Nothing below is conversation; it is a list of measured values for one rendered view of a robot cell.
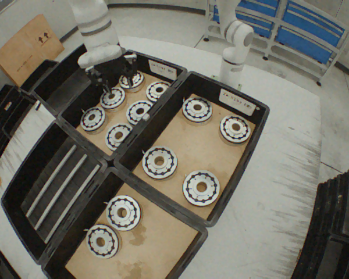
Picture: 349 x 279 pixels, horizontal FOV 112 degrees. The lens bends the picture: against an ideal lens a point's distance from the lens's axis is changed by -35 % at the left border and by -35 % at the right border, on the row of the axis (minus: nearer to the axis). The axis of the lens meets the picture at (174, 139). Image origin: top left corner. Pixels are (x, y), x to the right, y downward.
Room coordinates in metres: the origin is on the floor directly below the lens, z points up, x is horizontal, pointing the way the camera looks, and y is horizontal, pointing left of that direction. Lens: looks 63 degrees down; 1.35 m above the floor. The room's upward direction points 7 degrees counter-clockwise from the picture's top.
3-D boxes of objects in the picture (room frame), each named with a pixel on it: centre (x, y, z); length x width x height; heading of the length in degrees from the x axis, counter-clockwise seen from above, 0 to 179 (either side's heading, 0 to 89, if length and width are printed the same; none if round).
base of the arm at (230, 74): (0.53, -0.27, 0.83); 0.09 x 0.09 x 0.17; 69
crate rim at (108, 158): (0.41, 0.16, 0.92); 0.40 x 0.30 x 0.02; 140
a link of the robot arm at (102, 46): (0.34, 0.13, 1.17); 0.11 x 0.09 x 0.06; 6
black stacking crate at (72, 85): (0.61, 0.39, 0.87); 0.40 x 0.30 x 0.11; 140
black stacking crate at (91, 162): (0.11, 0.42, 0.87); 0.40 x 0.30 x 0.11; 140
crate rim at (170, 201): (0.22, -0.07, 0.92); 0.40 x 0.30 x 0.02; 140
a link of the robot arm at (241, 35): (0.54, -0.27, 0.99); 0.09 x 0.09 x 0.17; 32
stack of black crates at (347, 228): (-0.20, -1.04, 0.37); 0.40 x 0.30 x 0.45; 148
